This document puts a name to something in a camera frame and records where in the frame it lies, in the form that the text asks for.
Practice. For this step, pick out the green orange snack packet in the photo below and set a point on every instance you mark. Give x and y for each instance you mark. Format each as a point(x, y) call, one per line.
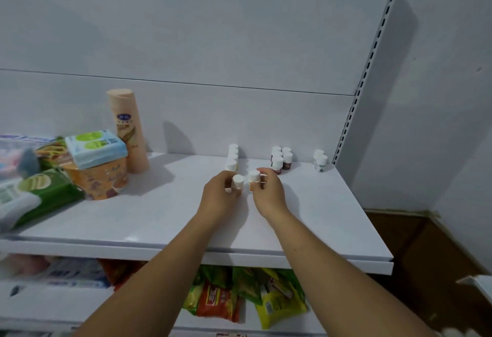
point(52, 152)

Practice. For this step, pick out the person's right forearm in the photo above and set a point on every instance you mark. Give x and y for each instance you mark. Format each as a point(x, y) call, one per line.
point(346, 287)

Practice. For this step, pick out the person's left hand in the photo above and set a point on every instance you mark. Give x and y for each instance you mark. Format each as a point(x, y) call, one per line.
point(215, 200)

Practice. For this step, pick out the person's right hand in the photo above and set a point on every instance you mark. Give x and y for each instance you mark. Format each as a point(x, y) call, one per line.
point(273, 198)

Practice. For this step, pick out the beige paper cup tube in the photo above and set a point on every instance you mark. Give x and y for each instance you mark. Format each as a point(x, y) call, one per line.
point(128, 129)

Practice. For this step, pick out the blue tissue packs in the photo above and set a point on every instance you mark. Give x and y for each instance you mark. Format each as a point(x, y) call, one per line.
point(73, 271)

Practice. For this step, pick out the white packs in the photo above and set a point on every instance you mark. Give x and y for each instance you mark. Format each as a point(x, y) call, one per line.
point(15, 202)

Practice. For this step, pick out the pile of snack bags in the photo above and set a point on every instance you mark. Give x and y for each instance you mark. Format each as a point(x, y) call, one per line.
point(246, 294)

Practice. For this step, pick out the white metal shelf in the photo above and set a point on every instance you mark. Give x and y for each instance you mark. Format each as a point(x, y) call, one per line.
point(153, 214)
point(478, 283)

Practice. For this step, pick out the person's left forearm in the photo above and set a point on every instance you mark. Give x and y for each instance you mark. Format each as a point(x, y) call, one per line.
point(153, 287)

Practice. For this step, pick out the blue green wipes pack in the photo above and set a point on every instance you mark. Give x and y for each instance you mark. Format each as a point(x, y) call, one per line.
point(96, 148)

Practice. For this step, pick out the orange tissue box pack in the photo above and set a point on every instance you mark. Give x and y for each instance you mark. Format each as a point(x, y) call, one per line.
point(100, 183)

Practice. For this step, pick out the pink packs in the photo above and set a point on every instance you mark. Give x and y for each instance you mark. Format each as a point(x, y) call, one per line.
point(23, 265)

